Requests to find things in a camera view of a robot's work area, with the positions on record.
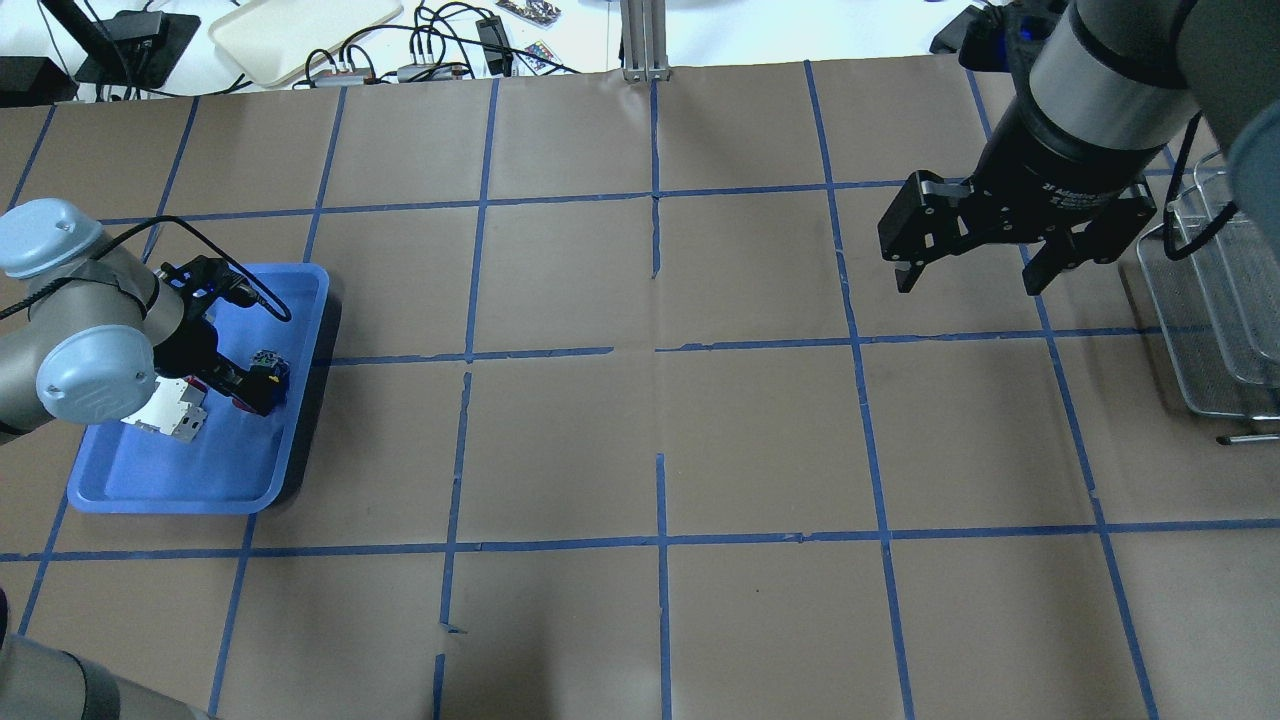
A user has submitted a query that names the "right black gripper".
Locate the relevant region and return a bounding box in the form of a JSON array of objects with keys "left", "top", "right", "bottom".
[{"left": 878, "top": 105, "right": 1156, "bottom": 296}]

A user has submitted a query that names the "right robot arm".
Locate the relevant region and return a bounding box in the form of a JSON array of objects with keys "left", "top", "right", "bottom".
[{"left": 878, "top": 1, "right": 1279, "bottom": 295}]

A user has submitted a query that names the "red emergency stop button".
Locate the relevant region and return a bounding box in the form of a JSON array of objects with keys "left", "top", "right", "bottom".
[{"left": 232, "top": 348, "right": 291, "bottom": 416}]

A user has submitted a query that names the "beige plastic tray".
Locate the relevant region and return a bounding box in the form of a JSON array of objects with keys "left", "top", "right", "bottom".
[{"left": 207, "top": 1, "right": 404, "bottom": 87}]

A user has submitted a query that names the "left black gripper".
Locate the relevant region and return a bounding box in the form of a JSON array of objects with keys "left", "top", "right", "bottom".
[{"left": 155, "top": 258, "right": 285, "bottom": 416}]

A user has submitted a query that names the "aluminium frame post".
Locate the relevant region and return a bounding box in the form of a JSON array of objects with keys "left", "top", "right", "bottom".
[{"left": 620, "top": 0, "right": 672, "bottom": 85}]

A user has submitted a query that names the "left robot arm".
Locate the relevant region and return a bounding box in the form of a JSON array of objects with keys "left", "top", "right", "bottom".
[{"left": 1, "top": 199, "right": 292, "bottom": 442}]

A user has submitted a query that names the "wire mesh shelf rack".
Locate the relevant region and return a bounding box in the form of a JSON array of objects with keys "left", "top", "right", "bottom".
[{"left": 1135, "top": 150, "right": 1277, "bottom": 446}]

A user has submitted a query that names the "blue plastic tray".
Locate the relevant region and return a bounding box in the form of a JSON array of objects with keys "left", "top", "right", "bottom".
[{"left": 67, "top": 263, "right": 340, "bottom": 515}]

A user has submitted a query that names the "black power adapter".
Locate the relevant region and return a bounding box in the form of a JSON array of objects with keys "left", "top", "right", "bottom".
[{"left": 475, "top": 15, "right": 515, "bottom": 77}]

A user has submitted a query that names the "white circuit breaker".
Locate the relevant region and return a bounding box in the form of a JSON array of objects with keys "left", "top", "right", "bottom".
[{"left": 122, "top": 377, "right": 209, "bottom": 443}]

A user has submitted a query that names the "black monitor stand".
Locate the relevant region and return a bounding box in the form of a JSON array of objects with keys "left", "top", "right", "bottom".
[{"left": 40, "top": 1, "right": 202, "bottom": 91}]

